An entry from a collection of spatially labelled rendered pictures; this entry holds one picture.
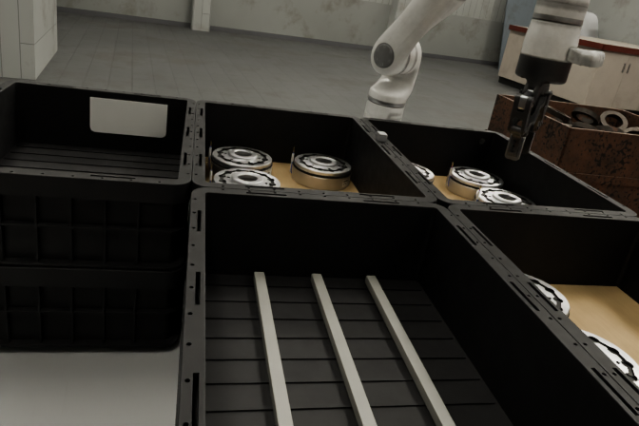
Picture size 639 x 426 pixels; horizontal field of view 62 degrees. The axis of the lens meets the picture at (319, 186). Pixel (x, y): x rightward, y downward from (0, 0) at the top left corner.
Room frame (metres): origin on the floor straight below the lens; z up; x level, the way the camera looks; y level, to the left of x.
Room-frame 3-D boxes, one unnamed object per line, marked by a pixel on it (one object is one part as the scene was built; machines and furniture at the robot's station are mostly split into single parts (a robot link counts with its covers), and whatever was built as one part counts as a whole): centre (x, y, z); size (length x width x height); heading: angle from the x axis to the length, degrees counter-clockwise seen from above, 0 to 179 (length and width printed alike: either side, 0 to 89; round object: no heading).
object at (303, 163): (0.89, 0.00, 0.86); 0.10 x 0.10 x 0.01
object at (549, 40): (0.83, -0.32, 1.13); 0.11 x 0.09 x 0.06; 59
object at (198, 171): (0.77, 0.04, 0.92); 0.40 x 0.30 x 0.02; 15
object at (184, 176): (0.69, 0.33, 0.92); 0.40 x 0.30 x 0.02; 15
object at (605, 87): (8.86, -4.18, 0.47); 2.52 x 2.04 x 0.95; 111
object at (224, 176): (0.75, 0.11, 0.86); 0.10 x 0.10 x 0.01
